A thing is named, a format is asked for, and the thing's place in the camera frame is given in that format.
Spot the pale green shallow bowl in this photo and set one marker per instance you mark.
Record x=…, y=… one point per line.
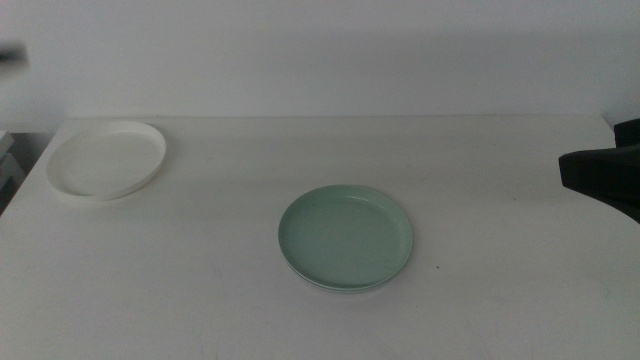
x=345, y=235

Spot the grey shallow bowl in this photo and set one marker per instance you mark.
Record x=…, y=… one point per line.
x=346, y=291

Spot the white shallow bowl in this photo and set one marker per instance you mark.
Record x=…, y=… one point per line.
x=105, y=160

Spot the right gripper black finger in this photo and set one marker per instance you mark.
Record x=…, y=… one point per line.
x=605, y=172
x=629, y=132

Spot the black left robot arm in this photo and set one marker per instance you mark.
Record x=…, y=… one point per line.
x=11, y=55

